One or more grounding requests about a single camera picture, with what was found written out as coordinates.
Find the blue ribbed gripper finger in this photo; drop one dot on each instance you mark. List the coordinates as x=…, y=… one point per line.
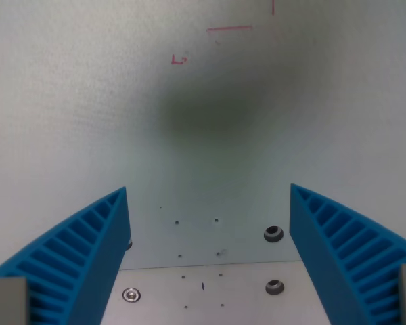
x=88, y=257
x=325, y=250

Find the silver flat head screw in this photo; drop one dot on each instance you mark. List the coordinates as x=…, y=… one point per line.
x=132, y=295

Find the bare aluminium mounting plate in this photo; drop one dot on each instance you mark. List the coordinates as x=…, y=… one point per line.
x=223, y=294

